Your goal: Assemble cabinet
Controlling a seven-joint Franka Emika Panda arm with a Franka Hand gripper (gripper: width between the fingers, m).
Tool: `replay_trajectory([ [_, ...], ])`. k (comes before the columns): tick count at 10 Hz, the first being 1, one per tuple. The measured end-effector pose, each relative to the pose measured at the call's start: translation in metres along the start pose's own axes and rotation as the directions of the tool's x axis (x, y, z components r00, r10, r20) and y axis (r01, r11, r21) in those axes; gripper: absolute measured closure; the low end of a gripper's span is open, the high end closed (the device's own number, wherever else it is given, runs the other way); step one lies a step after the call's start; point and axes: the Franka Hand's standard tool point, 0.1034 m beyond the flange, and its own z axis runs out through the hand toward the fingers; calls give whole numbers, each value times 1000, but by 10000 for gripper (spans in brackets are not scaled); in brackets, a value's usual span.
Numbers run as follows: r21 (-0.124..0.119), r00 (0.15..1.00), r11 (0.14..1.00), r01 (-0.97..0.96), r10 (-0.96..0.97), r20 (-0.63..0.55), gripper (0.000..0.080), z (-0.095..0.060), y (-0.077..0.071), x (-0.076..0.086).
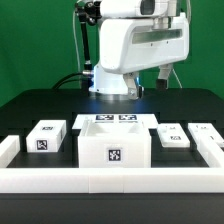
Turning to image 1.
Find white cabinet body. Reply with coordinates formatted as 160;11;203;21
78;120;151;168

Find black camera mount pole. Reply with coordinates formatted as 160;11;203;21
75;0;101;71

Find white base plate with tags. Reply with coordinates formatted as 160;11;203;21
72;114;158;129

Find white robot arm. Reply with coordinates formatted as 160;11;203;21
88;0;189;99

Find white U-shaped fence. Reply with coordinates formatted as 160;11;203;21
0;135;224;193

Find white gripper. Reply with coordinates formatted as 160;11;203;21
100;13;189;100

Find small white tagged box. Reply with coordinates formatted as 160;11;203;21
26;120;67;153

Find black cables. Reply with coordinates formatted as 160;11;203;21
52;71;94;90

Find white cabinet door panel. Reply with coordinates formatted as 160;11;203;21
157;123;190;148
188;123;224;148

